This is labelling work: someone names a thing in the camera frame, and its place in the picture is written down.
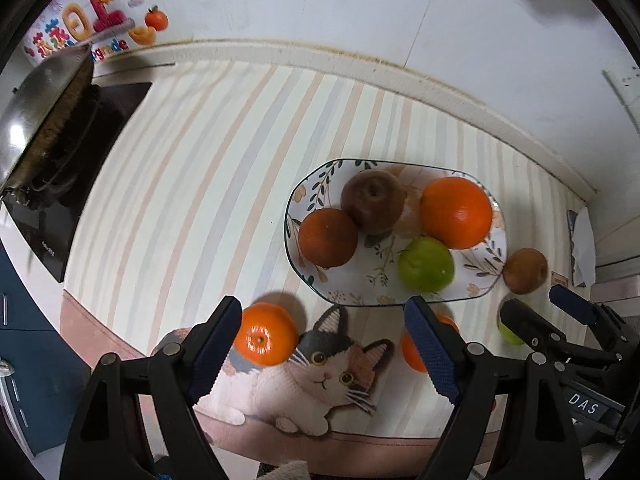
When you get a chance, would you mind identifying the metal wok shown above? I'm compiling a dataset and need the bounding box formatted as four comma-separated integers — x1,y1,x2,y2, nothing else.
0,42,96,201

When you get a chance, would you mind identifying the green apple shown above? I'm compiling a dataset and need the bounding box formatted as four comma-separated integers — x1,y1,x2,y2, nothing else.
398,236,455,293
497,302,526,346

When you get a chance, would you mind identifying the black gas stove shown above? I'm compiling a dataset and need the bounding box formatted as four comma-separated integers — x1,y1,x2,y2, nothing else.
2,82,153,283

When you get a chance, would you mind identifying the large bright orange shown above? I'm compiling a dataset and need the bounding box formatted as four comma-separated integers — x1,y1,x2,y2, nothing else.
419,176,493,250

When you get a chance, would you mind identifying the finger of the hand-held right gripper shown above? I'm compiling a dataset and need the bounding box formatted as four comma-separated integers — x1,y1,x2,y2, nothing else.
500,299,621,367
548,284,640,356

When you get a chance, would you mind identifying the tissue pack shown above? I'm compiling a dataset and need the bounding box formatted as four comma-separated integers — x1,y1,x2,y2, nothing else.
566,206,598,288

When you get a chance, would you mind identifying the white wall socket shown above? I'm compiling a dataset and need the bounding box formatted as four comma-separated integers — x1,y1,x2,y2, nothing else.
602,67,640,136

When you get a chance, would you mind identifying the dark orange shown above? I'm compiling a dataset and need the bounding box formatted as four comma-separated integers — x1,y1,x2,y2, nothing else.
298,208,359,268

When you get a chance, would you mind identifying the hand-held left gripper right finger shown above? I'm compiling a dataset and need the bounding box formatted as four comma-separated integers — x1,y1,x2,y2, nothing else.
404,296,588,480

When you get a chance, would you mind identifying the colourful wall sticker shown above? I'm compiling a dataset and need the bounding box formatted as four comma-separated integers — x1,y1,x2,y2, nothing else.
22,0,171,66

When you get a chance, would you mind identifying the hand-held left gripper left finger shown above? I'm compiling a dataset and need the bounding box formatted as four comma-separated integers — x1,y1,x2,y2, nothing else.
60,296,243,480

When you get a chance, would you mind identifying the dark brown apple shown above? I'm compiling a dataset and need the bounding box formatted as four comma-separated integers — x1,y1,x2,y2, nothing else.
341,170,407,235

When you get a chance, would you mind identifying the floral oval plate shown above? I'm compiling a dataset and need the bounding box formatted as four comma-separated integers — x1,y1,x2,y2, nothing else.
284,158,508,307

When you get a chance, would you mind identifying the blue kitchen cabinet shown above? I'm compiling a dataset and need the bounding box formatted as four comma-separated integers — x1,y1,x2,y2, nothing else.
0,245,96,461

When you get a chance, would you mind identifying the reddish brown apple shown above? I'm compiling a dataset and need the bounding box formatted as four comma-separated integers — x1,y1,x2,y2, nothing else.
502,247,549,295

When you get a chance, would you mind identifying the striped cat table mat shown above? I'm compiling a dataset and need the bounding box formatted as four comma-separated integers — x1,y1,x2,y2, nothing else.
60,60,596,461

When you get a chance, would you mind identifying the small tangerine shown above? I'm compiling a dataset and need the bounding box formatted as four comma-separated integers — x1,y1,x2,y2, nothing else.
234,303,300,367
401,312,460,373

